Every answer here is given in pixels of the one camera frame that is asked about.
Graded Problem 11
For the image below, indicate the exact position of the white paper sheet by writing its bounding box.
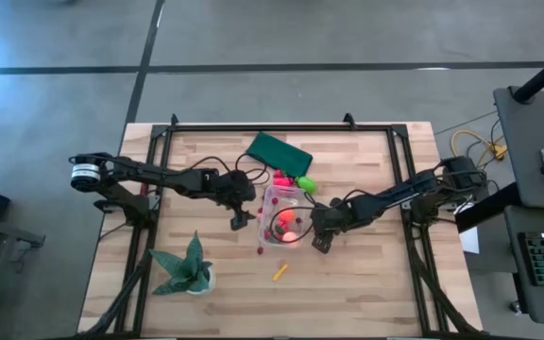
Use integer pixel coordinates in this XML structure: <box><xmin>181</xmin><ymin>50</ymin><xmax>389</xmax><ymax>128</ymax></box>
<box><xmin>455</xmin><ymin>202</ymin><xmax>482</xmax><ymax>255</ymax></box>

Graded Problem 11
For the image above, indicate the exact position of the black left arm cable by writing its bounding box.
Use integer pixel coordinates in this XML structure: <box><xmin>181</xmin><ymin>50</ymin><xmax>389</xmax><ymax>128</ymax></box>
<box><xmin>190</xmin><ymin>152</ymin><xmax>271</xmax><ymax>187</ymax></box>

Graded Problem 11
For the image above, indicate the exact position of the black round pole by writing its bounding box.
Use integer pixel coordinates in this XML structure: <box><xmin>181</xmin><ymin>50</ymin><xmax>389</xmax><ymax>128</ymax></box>
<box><xmin>511</xmin><ymin>43</ymin><xmax>544</xmax><ymax>105</ymax></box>

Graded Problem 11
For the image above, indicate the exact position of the green toy fruit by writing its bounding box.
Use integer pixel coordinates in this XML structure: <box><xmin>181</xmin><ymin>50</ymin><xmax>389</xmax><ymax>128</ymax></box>
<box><xmin>296</xmin><ymin>175</ymin><xmax>319</xmax><ymax>196</ymax></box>

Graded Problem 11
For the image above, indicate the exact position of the potted snake plant white pot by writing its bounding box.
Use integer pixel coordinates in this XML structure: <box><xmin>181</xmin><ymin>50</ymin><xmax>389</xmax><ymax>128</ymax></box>
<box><xmin>148</xmin><ymin>230</ymin><xmax>217</xmax><ymax>298</ymax></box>

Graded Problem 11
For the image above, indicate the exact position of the clear plastic tupperware container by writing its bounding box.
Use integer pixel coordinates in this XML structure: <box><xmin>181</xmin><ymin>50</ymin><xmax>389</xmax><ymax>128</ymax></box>
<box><xmin>257</xmin><ymin>184</ymin><xmax>315</xmax><ymax>250</ymax></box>

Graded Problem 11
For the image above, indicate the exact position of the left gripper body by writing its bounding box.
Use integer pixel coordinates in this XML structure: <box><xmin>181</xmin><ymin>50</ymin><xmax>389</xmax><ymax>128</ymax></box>
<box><xmin>214</xmin><ymin>169</ymin><xmax>258</xmax><ymax>212</ymax></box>

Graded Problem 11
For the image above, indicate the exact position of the folded green cloth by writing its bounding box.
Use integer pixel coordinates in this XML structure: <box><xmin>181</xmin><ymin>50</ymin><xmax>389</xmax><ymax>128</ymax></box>
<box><xmin>246</xmin><ymin>131</ymin><xmax>315</xmax><ymax>179</ymax></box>

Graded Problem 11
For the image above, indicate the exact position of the black aluminium table frame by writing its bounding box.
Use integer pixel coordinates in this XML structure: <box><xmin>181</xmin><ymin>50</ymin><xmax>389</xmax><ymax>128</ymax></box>
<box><xmin>76</xmin><ymin>112</ymin><xmax>485</xmax><ymax>339</ymax></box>

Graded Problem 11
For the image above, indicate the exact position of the yellow cable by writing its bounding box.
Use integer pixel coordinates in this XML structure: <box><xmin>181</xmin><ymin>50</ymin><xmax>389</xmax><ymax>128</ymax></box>
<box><xmin>450</xmin><ymin>129</ymin><xmax>509</xmax><ymax>162</ymax></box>

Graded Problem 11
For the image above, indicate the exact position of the grey side table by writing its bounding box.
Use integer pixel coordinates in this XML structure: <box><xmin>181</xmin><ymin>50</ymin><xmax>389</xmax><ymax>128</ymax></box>
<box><xmin>492</xmin><ymin>86</ymin><xmax>544</xmax><ymax>212</ymax></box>

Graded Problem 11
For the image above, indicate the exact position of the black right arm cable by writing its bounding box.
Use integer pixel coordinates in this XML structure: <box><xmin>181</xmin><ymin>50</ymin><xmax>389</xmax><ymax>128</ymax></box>
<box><xmin>268</xmin><ymin>188</ymin><xmax>364</xmax><ymax>246</ymax></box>

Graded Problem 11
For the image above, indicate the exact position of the grey keyboard desk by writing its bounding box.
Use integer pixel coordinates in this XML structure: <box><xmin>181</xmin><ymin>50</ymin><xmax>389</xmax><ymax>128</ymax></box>
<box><xmin>502</xmin><ymin>205</ymin><xmax>544</xmax><ymax>328</ymax></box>

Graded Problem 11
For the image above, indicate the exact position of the black desk support bar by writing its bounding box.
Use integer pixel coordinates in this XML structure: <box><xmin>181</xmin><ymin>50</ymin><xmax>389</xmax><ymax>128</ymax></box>
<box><xmin>455</xmin><ymin>182</ymin><xmax>521</xmax><ymax>234</ymax></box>

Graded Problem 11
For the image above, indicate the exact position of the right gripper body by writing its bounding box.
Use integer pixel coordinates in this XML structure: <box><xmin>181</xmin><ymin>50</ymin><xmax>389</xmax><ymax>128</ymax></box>
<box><xmin>309</xmin><ymin>198</ymin><xmax>355</xmax><ymax>237</ymax></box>

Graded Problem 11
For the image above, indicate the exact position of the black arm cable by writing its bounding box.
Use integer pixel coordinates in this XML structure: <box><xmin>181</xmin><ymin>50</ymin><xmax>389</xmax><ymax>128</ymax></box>
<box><xmin>190</xmin><ymin>152</ymin><xmax>271</xmax><ymax>187</ymax></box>
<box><xmin>268</xmin><ymin>188</ymin><xmax>364</xmax><ymax>246</ymax></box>

